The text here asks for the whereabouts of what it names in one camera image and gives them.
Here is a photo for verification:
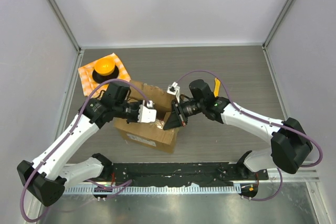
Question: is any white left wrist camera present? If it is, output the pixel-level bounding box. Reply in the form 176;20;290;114
138;100;156;123

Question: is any brown cardboard express box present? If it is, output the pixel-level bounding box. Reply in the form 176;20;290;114
114;80;179;153

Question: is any yellow utility knife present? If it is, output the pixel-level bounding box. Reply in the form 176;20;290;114
213;78;221;97

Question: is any orange bowl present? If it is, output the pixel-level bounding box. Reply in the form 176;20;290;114
94;58;115;76

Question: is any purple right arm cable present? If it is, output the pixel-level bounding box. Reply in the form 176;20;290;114
175;70;324;201

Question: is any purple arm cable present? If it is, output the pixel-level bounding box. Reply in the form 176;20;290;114
19;78;154;222
175;70;324;201

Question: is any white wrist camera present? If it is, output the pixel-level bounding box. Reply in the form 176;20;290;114
138;100;156;123
166;82;180;103

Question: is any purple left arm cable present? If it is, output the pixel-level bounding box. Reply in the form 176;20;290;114
19;78;154;222

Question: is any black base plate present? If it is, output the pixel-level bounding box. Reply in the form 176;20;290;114
110;162;269;187

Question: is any aluminium frame rail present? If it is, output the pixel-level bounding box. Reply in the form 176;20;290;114
30;0;85;57

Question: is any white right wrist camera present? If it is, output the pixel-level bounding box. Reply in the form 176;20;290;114
166;82;180;103

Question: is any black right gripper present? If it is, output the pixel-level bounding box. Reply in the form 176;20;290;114
164;98;205;130

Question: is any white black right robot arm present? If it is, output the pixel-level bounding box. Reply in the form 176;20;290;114
163;79;313;179

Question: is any slotted cable duct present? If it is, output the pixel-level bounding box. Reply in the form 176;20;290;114
64;184;241;195

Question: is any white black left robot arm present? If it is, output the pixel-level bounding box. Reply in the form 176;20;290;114
17;80;156;207

